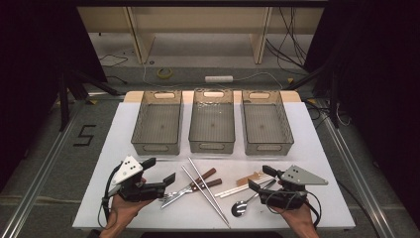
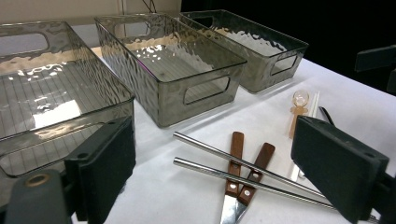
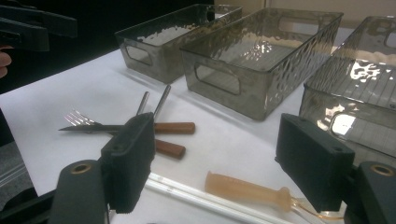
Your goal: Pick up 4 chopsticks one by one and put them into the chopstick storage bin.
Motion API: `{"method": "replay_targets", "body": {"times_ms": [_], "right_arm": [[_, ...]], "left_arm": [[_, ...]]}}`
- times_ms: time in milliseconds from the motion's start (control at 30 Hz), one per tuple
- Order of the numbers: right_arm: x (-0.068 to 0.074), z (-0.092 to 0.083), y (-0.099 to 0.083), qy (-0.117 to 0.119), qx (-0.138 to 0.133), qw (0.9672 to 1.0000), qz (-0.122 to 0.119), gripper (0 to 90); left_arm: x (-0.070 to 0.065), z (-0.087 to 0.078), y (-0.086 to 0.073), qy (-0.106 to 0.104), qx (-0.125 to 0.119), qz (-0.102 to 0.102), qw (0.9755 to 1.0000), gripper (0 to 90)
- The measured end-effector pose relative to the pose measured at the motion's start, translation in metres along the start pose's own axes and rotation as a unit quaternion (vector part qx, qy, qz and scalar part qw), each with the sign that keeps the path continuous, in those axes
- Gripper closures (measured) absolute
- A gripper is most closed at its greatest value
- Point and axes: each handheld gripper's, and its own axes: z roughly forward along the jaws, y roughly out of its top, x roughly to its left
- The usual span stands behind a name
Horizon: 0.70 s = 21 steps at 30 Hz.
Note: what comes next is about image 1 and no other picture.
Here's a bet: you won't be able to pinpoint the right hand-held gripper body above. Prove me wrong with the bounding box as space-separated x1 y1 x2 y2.
259 165 329 210

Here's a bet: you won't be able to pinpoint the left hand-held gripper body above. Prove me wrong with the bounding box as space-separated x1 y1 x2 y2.
111 155 166 203

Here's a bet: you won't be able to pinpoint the clear plastic spoon tan handle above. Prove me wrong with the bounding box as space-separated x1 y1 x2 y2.
236 171 268 187

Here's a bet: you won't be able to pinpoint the metal spoon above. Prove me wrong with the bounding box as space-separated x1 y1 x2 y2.
231 178 277 218

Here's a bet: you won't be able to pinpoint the knife with light wooden handle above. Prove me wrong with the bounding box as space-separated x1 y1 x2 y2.
160 167 218 209

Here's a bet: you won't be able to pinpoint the transparent grey plastic bin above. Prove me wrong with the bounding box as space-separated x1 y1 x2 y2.
241 89 295 157
130 89 183 157
188 88 236 155

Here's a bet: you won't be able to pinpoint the person's left hand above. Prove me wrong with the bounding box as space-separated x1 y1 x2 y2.
109 193 156 222

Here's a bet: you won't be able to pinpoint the person's right hand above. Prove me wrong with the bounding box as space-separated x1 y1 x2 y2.
270 197 315 229

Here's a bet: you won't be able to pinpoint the white table sheet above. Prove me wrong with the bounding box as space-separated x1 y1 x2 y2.
72 100 357 231

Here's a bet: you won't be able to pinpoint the black metal stand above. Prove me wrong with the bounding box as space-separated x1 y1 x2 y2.
57 67 122 133
283 62 341 130

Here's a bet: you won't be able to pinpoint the yellow tape roll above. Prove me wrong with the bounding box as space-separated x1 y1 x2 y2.
156 67 173 79

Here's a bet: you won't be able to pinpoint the white power strip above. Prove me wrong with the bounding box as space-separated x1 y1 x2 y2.
204 74 234 83

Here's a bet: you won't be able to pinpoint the light wooden shelf unit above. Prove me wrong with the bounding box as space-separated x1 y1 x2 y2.
76 6 326 65

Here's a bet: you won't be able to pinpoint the left hand-held gripper black cable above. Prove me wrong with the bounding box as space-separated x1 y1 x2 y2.
97 163 122 231

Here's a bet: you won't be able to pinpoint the hand-held gripper black cable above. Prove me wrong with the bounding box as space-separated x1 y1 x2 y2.
97 163 122 231
265 189 323 229

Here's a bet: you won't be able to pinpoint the right hand-held gripper black cable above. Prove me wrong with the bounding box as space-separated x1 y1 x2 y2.
265 189 323 229

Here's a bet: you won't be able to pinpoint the metal floor rail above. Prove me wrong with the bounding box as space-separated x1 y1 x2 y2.
320 113 399 238
0 98 85 238

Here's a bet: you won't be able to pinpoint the white power cable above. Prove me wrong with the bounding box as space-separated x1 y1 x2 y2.
142 61 285 90

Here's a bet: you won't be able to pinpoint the thin black floor cable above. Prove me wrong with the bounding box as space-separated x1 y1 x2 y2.
98 54 129 68

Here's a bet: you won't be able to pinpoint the hanging black cables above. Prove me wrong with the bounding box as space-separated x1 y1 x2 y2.
265 6 310 72

